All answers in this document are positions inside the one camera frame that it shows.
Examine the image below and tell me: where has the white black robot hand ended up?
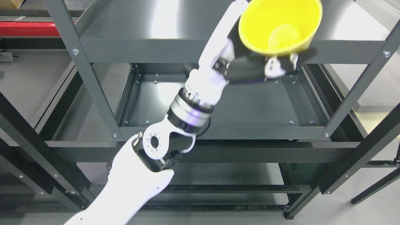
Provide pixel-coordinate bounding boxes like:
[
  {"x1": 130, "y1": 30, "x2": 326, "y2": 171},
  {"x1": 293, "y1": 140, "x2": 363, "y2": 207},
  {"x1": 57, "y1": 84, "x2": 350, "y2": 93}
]
[{"x1": 183, "y1": 0, "x2": 317, "y2": 95}]

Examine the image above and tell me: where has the yellow plastic cup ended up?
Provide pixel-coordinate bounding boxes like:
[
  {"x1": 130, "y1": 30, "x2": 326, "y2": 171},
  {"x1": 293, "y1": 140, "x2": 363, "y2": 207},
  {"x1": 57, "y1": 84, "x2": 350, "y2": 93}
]
[{"x1": 238, "y1": 0, "x2": 323, "y2": 57}]

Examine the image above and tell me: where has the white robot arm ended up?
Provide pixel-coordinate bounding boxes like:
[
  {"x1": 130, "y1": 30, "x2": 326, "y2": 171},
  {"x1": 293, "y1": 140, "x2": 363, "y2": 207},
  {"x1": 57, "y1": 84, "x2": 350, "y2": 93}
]
[{"x1": 66, "y1": 87, "x2": 221, "y2": 225}]

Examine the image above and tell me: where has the grey metal shelf unit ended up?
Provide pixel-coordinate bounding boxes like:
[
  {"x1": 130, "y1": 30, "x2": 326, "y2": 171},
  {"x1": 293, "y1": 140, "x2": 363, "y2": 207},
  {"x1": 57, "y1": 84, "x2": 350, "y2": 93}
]
[{"x1": 1, "y1": 0, "x2": 399, "y2": 219}]

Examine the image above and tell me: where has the red bar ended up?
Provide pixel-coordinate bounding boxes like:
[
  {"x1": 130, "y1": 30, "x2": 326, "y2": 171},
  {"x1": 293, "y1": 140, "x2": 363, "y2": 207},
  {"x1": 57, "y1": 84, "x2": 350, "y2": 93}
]
[{"x1": 0, "y1": 21, "x2": 60, "y2": 37}]

